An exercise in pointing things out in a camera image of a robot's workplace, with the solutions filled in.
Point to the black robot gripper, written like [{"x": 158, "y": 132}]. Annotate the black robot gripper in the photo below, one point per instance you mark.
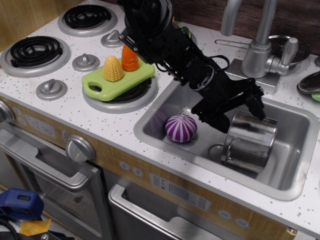
[{"x": 222, "y": 94}]

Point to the stainless steel pot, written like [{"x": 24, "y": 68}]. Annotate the stainless steel pot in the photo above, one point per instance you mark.
[{"x": 249, "y": 141}]

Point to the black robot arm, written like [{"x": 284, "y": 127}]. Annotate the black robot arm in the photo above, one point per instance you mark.
[{"x": 152, "y": 35}]

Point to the silver toy sink basin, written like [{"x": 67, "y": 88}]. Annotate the silver toy sink basin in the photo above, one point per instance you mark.
[{"x": 284, "y": 175}]

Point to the silver toy faucet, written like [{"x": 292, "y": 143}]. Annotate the silver toy faucet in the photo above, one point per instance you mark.
[{"x": 258, "y": 60}]

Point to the purple white striped toy onion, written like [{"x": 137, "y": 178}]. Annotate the purple white striped toy onion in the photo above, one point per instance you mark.
[{"x": 181, "y": 128}]

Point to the silver bowl right edge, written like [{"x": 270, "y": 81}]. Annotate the silver bowl right edge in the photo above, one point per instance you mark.
[{"x": 310, "y": 84}]

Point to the green toy item right edge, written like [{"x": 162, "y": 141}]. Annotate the green toy item right edge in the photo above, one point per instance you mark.
[{"x": 316, "y": 97}]

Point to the burner under green plate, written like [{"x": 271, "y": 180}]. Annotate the burner under green plate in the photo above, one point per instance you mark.
[{"x": 193, "y": 41}]

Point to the green toy plate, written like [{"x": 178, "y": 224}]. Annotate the green toy plate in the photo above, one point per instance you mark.
[{"x": 185, "y": 30}]

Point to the burner under cutting board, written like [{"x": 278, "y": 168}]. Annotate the burner under cutting board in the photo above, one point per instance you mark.
[{"x": 130, "y": 101}]

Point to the orange toy carrot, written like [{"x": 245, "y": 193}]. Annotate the orange toy carrot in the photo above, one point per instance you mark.
[{"x": 129, "y": 59}]

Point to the yellow toy corn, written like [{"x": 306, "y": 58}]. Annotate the yellow toy corn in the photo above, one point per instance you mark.
[{"x": 112, "y": 69}]

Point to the silver stove knob middle back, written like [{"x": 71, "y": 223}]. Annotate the silver stove knob middle back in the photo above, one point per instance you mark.
[{"x": 111, "y": 40}]

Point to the silver stove knob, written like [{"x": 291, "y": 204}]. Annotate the silver stove knob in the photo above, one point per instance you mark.
[
  {"x": 111, "y": 40},
  {"x": 52, "y": 89},
  {"x": 85, "y": 63}
]

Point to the toy dishwasher door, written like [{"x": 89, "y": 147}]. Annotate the toy dishwasher door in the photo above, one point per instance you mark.
[{"x": 141, "y": 215}]

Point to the silver stove knob middle front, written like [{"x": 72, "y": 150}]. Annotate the silver stove knob middle front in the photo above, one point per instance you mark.
[{"x": 85, "y": 63}]

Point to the silver oven dial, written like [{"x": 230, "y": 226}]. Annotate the silver oven dial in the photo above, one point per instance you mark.
[{"x": 78, "y": 149}]

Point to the black coil burner back left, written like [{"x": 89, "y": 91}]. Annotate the black coil burner back left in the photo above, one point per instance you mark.
[{"x": 87, "y": 20}]

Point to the black coil burner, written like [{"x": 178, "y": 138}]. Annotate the black coil burner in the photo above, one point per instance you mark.
[
  {"x": 87, "y": 20},
  {"x": 35, "y": 56}
]

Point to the toy oven door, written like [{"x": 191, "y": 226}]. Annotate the toy oven door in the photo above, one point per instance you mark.
[{"x": 73, "y": 193}]

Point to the black coil burner front left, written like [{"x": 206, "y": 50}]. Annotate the black coil burner front left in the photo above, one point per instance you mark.
[{"x": 35, "y": 56}]

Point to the silver oven dial left edge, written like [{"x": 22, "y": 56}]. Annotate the silver oven dial left edge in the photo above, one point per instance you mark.
[{"x": 6, "y": 114}]

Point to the blue clamp tool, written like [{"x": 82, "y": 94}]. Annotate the blue clamp tool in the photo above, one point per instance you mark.
[{"x": 20, "y": 204}]

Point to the yellow cloth bottom left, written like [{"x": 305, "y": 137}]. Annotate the yellow cloth bottom left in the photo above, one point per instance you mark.
[{"x": 34, "y": 227}]

